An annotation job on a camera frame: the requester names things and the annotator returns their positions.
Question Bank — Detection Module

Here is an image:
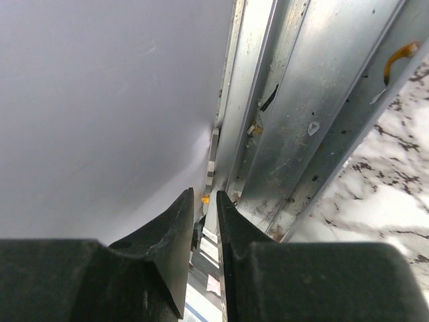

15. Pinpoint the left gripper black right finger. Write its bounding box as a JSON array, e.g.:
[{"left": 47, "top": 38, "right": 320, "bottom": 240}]
[{"left": 217, "top": 191, "right": 278, "bottom": 321}]

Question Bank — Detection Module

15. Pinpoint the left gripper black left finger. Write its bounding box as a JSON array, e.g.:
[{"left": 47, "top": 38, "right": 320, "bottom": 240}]
[{"left": 109, "top": 188, "right": 194, "bottom": 319}]

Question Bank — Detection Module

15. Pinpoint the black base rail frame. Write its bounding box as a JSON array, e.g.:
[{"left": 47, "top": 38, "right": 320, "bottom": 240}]
[{"left": 186, "top": 1, "right": 428, "bottom": 321}]

